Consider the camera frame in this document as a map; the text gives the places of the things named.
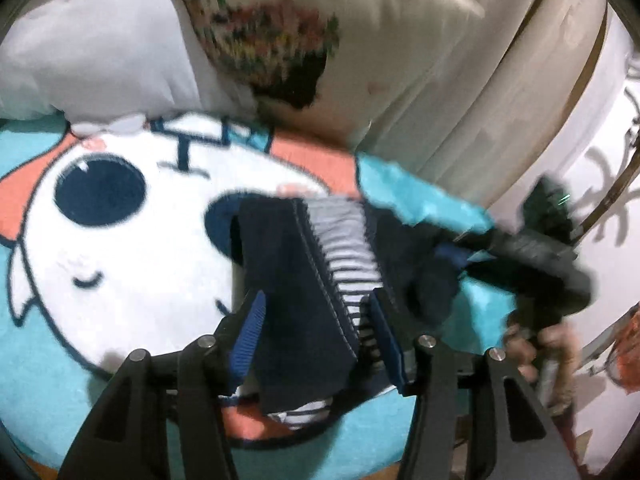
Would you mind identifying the person right hand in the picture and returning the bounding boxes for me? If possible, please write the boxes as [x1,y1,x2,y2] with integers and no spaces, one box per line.
[502,321,580,415]

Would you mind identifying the striped navy patch pants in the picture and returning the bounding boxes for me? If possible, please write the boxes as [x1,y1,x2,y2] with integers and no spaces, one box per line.
[231,195,464,431]

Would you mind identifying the orange standing fan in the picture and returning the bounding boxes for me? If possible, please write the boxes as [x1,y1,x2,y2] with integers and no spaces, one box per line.
[580,304,639,394]

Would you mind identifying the beige flower curtain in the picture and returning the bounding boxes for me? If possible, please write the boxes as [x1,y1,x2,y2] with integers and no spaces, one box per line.
[359,0,606,207]

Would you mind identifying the teal cartoon fleece blanket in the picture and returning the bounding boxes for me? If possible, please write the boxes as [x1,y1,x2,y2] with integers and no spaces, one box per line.
[1,114,491,469]

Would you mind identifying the dark coat rack pole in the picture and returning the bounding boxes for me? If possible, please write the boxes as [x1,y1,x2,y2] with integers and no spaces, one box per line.
[574,119,639,245]

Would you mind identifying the grey whale plush pillow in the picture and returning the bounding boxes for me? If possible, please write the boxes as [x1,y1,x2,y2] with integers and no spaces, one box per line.
[1,0,256,124]

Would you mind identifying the cream floral cushion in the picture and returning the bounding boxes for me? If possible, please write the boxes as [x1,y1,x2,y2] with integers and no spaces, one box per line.
[183,0,484,145]

